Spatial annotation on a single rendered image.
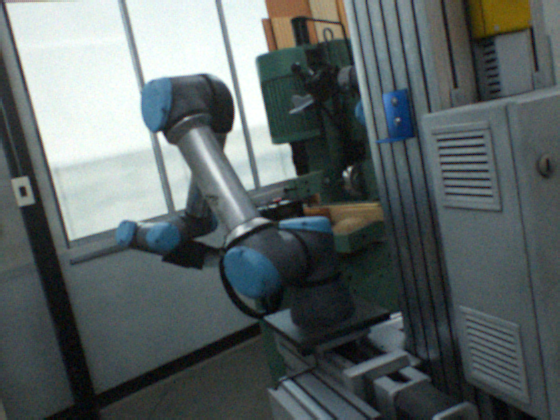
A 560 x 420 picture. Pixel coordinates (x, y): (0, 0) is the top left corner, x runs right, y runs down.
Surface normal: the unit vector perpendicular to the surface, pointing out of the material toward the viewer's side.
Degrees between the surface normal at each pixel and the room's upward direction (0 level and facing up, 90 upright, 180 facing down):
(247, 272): 97
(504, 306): 90
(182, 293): 90
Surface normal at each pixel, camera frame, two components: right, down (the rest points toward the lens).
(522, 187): -0.91, 0.24
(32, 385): 0.59, 0.00
